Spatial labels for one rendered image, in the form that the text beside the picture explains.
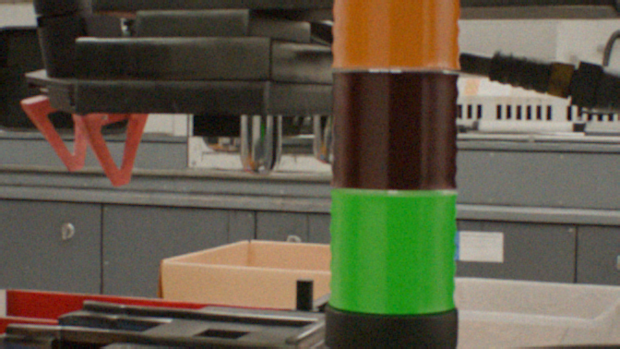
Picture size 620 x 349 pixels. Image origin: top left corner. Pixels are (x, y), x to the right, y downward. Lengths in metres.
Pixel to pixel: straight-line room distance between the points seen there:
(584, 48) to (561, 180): 0.82
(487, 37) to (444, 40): 6.85
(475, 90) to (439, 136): 5.12
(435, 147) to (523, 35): 6.75
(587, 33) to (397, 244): 5.37
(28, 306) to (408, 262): 0.68
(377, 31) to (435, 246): 0.06
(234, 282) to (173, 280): 0.17
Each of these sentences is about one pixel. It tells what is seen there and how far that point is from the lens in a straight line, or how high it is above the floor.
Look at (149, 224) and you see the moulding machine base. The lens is 5.74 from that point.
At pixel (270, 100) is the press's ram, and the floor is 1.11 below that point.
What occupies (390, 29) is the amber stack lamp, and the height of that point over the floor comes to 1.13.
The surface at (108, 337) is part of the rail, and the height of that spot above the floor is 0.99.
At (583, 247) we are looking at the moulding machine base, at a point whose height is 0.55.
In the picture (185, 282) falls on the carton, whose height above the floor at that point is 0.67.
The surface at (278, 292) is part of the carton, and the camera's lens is 2.96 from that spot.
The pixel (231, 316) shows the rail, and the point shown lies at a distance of 0.71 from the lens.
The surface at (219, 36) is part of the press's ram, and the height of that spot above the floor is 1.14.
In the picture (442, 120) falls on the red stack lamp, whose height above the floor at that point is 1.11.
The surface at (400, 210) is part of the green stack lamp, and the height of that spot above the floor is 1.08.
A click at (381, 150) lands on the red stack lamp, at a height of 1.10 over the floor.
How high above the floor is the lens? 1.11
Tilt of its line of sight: 3 degrees down
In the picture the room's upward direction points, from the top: 1 degrees clockwise
